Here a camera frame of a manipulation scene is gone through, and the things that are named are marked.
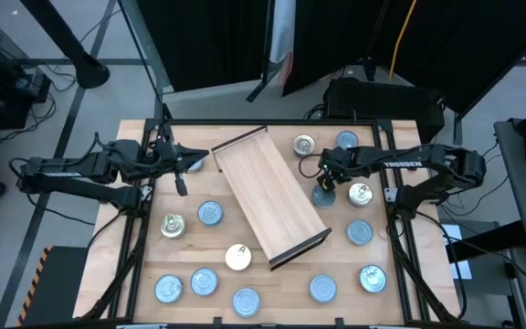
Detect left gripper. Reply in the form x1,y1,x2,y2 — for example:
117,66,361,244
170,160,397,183
151,136,210,197

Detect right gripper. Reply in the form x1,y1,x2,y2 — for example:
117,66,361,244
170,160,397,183
317,146,355,194

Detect teal label tuna can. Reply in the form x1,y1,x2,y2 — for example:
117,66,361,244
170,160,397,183
190,267,220,297
196,199,224,228
310,184,337,210

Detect silver can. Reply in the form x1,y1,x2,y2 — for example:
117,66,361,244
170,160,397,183
292,133,317,159

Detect white-top can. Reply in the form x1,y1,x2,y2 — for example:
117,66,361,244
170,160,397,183
225,243,253,272

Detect blue label gold can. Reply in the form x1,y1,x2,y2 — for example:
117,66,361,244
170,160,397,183
347,182,374,209
160,213,188,240

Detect black equipment case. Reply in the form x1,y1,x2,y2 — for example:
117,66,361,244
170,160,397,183
322,76,447,141

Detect black curtain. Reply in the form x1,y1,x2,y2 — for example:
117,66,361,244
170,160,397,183
372,0,526,118
281,0,390,97
135,0,274,93

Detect grey metal beam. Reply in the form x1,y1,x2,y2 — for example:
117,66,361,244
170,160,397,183
117,0,174,92

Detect black pole round base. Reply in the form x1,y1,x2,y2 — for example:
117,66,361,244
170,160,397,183
18,0,111,90

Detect white fabric strip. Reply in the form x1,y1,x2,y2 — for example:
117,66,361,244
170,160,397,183
268,0,297,88

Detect black desk beam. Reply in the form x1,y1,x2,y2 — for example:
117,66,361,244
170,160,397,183
445,220,526,264

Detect black mat hazard stripes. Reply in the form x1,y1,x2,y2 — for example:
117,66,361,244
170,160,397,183
16,245,89,328

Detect black aluminium table frame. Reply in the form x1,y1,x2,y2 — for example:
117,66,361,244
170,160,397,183
73,117,463,329

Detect yellow cable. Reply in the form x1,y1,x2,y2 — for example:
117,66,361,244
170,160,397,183
388,0,418,83

